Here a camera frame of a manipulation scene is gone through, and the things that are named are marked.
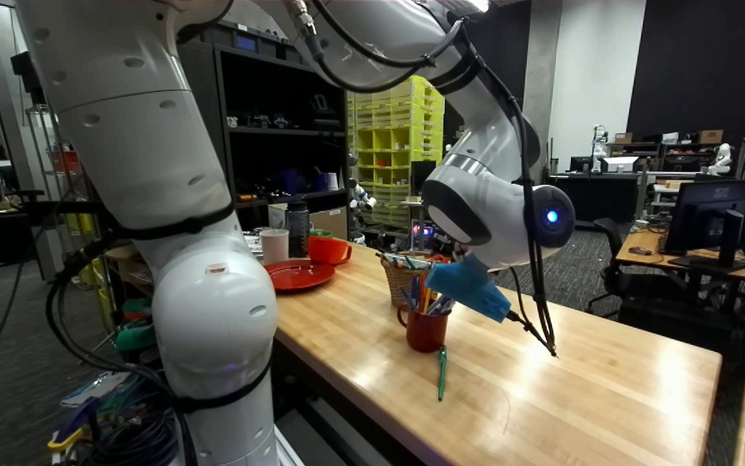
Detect floor cable bundle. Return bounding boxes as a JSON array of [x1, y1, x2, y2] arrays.
[[43, 374, 191, 466]]

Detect green pen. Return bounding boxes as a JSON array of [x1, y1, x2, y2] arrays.
[[432, 345, 449, 403]]

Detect dark bottle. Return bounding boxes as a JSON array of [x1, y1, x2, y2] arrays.
[[285, 197, 312, 259]]

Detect white humanoid robot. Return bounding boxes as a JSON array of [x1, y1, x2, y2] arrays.
[[702, 139, 733, 180]]

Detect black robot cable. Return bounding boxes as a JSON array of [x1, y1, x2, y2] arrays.
[[437, 22, 561, 360]]

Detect computer monitor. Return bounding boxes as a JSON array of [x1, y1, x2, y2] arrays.
[[662, 176, 745, 259]]

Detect black shelving unit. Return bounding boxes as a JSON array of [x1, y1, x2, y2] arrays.
[[176, 22, 353, 232]]

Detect red plate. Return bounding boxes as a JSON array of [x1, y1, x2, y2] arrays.
[[266, 259, 339, 297]]

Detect wooden office desk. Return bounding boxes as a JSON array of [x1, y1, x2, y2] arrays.
[[612, 223, 745, 285]]

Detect yellow bin rack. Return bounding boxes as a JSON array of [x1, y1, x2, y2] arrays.
[[343, 71, 449, 231]]

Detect electronics box purple lights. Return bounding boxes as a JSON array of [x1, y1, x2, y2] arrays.
[[406, 216, 444, 254]]

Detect red bowl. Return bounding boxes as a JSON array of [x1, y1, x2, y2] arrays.
[[305, 235, 357, 270]]

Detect red mug with pens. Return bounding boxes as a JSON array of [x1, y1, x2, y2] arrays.
[[375, 249, 444, 310]]

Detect black cabinet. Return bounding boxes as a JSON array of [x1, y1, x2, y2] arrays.
[[559, 169, 643, 223]]

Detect black office chair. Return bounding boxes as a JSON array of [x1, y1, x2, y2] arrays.
[[583, 215, 652, 317]]

